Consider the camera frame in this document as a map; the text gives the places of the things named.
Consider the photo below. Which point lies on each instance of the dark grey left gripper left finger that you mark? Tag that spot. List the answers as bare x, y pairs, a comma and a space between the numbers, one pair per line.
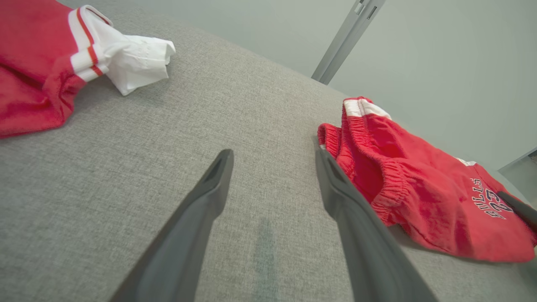
184, 243

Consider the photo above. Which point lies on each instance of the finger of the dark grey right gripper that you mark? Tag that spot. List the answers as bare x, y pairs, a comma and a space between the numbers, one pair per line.
522, 209

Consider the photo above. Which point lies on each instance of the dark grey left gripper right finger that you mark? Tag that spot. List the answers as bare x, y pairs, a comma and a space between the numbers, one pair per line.
369, 251

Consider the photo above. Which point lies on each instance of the red Bulls shorts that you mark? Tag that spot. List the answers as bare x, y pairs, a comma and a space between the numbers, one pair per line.
419, 188

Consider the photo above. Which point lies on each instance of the red jersey with white sleeves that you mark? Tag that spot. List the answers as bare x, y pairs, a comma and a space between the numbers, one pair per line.
33, 63

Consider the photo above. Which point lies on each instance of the grey cabinet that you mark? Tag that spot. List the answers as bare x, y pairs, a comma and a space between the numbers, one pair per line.
524, 172

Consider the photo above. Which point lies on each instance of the grey fabric sofa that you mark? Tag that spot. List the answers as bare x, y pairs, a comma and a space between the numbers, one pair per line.
209, 105

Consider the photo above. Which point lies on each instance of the grey partition post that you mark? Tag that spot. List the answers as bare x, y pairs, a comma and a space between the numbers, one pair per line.
344, 42

